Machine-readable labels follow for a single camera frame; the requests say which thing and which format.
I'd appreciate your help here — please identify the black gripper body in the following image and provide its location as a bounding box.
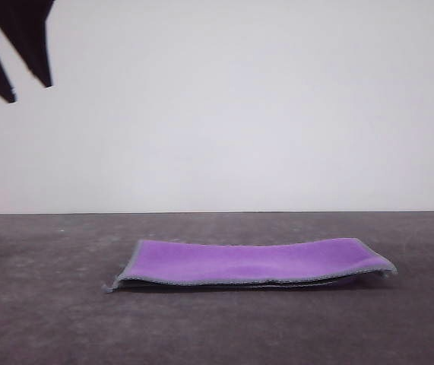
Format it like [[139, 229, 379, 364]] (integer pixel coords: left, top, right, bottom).
[[0, 0, 56, 24]]

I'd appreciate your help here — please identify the purple towel with grey hem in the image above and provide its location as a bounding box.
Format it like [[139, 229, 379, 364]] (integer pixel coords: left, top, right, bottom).
[[101, 237, 398, 295]]

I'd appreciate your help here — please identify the grey table cloth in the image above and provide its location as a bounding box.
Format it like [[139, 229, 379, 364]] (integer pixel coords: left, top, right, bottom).
[[0, 211, 434, 365]]

